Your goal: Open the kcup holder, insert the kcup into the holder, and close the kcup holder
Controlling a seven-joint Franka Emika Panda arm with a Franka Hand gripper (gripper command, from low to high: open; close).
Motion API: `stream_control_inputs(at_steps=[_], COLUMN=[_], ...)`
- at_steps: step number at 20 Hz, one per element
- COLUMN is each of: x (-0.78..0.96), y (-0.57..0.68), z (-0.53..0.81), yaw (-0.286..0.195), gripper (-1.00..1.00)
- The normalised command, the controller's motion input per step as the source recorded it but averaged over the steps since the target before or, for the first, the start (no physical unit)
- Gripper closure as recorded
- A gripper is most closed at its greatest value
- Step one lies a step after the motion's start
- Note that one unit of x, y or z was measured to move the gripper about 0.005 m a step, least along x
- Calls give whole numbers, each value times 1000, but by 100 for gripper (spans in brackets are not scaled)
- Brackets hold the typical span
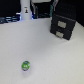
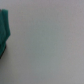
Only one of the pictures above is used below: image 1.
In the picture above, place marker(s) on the green lid kcup pod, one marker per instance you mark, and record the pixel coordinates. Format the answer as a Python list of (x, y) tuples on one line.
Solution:
[(25, 65)]

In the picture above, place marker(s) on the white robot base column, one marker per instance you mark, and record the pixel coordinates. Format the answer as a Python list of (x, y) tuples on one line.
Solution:
[(25, 10)]

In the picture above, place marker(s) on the black kcup holder drawer box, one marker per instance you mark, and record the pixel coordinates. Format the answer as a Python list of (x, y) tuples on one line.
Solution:
[(62, 26)]

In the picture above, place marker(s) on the black monitor with blue light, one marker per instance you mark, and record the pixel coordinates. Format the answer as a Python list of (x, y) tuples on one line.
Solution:
[(9, 11)]

